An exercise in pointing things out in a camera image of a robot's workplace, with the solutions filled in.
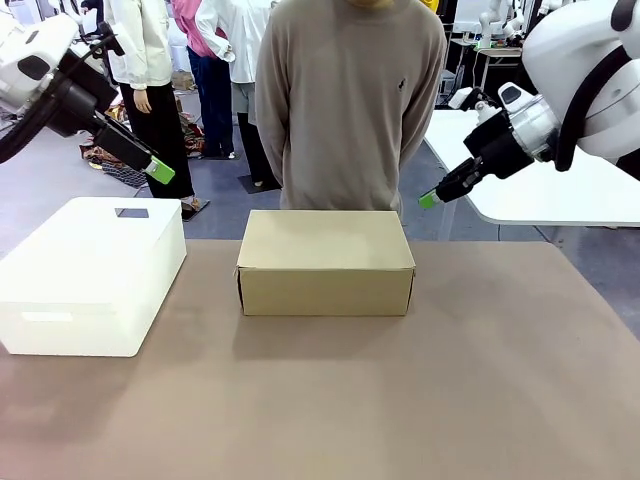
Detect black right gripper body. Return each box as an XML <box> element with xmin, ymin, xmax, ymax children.
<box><xmin>463</xmin><ymin>112</ymin><xmax>535</xmax><ymax>181</ymax></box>

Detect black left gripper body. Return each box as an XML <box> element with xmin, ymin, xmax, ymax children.
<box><xmin>92</xmin><ymin>112</ymin><xmax>139</xmax><ymax>162</ymax></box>

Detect brown cardboard shoe box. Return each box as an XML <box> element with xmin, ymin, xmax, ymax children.
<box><xmin>234</xmin><ymin>209</ymin><xmax>417</xmax><ymax>318</ymax></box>

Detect colourful patterned fabric pile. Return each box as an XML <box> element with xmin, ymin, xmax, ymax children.
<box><xmin>78</xmin><ymin>94</ymin><xmax>150</xmax><ymax>190</ymax></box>

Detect red patterned fabric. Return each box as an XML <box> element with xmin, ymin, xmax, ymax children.
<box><xmin>178</xmin><ymin>110</ymin><xmax>206</xmax><ymax>157</ymax></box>

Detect white rounded table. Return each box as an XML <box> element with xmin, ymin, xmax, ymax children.
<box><xmin>422</xmin><ymin>108</ymin><xmax>640</xmax><ymax>244</ymax></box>

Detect white open cabinet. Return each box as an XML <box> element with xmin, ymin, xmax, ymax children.
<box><xmin>437</xmin><ymin>69</ymin><xmax>459</xmax><ymax>109</ymax></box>

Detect mannequin pink top blue trousers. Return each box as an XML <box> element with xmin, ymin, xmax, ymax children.
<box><xmin>172</xmin><ymin>0</ymin><xmax>236</xmax><ymax>160</ymax></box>

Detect mannequin white jacket black skirt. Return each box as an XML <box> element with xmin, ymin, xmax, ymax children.
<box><xmin>103</xmin><ymin>0</ymin><xmax>197</xmax><ymax>211</ymax></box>

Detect brown workbench with metal legs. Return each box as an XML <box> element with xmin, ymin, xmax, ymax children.
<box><xmin>449</xmin><ymin>39</ymin><xmax>525</xmax><ymax>111</ymax></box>

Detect white plastic storage bin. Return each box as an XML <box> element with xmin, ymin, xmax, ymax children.
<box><xmin>0</xmin><ymin>196</ymin><xmax>188</xmax><ymax>358</ymax></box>

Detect person in beige sweater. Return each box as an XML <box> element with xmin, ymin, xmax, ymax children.
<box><xmin>254</xmin><ymin>0</ymin><xmax>448</xmax><ymax>214</ymax></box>

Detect white board panel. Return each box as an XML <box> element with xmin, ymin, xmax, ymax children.
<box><xmin>452</xmin><ymin>0</ymin><xmax>484</xmax><ymax>34</ymax></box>

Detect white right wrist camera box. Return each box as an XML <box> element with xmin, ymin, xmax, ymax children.
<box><xmin>448</xmin><ymin>87</ymin><xmax>484</xmax><ymax>112</ymax></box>

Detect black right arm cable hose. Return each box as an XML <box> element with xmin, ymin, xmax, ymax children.
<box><xmin>554</xmin><ymin>0</ymin><xmax>640</xmax><ymax>174</ymax></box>

